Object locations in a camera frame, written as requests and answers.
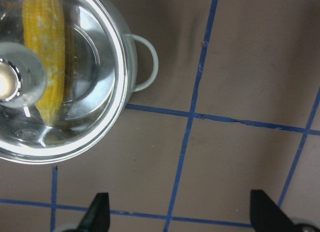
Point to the yellow corn cob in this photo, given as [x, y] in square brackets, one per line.
[44, 33]

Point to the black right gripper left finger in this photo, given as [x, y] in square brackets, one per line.
[97, 217]

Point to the glass pot lid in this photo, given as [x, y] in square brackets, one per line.
[95, 79]

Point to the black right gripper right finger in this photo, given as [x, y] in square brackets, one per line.
[266, 216]

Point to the pale green cooking pot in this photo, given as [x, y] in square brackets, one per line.
[140, 61]

